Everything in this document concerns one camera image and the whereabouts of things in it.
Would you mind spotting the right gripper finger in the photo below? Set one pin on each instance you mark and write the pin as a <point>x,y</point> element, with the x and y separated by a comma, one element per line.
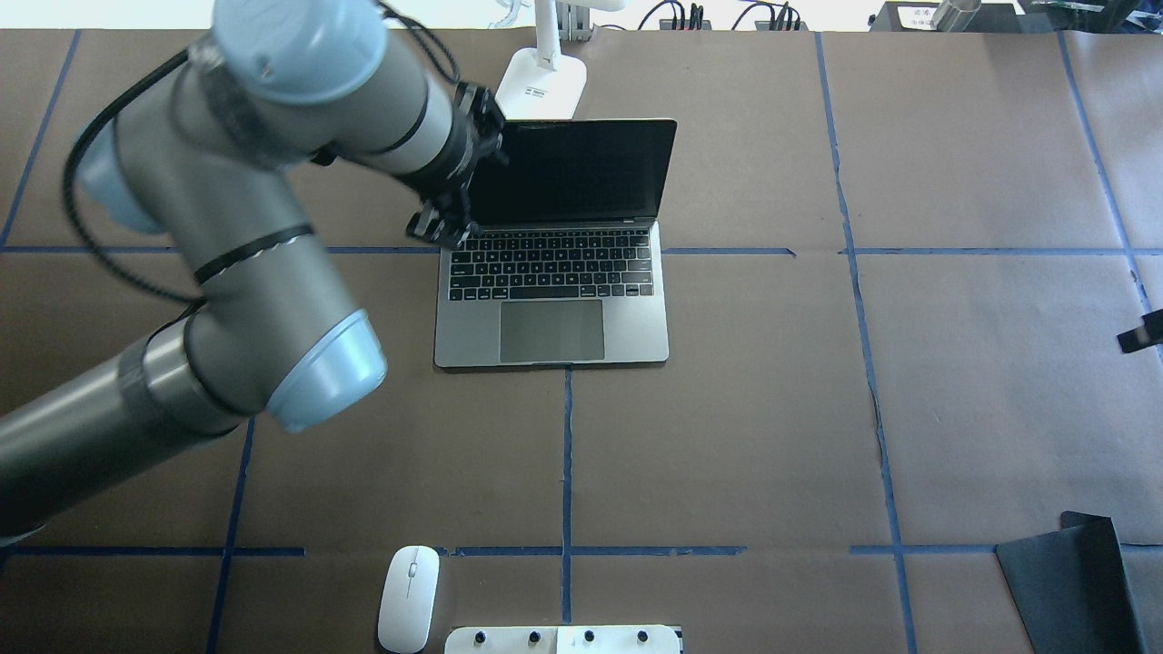
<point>1147,334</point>

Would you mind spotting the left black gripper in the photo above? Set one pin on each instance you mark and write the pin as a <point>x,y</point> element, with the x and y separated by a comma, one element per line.
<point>452,183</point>

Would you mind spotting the grey laptop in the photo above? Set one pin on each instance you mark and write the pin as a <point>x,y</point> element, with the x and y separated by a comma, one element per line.
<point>568,266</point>

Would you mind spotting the black mouse pad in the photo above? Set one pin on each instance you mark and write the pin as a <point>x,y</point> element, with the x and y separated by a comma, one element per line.
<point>1071,588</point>

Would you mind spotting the white computer mouse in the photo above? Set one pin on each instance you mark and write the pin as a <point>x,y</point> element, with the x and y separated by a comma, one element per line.
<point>404,621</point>

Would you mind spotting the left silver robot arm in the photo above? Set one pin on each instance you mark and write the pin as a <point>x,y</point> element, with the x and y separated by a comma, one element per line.
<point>200,150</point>

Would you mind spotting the white desk lamp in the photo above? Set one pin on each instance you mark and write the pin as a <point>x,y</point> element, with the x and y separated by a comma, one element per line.
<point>542,83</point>

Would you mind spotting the metal cylinder weight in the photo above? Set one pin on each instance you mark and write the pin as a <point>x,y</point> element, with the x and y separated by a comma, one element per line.
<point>953,16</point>

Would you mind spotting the white pole base plate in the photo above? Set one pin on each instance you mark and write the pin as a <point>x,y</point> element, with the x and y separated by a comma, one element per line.
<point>645,638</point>

